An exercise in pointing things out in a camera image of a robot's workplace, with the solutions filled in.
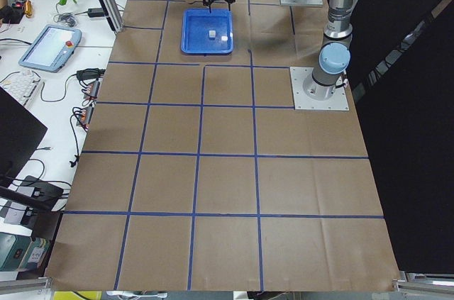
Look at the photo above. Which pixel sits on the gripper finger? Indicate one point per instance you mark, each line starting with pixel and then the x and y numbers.
pixel 207 3
pixel 230 4

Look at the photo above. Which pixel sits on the blue plastic tray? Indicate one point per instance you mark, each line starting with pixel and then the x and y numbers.
pixel 196 24

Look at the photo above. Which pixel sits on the black power adapter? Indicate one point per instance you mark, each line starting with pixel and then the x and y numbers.
pixel 95 12

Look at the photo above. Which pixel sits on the teach pendant tablet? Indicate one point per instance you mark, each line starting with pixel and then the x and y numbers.
pixel 52 48

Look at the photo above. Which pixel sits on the brown paper table cover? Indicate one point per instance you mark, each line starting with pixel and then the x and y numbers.
pixel 198 173

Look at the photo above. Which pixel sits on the white keyboard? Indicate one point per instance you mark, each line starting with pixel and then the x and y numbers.
pixel 22 86

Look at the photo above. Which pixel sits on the black monitor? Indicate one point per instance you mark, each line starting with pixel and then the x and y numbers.
pixel 21 133

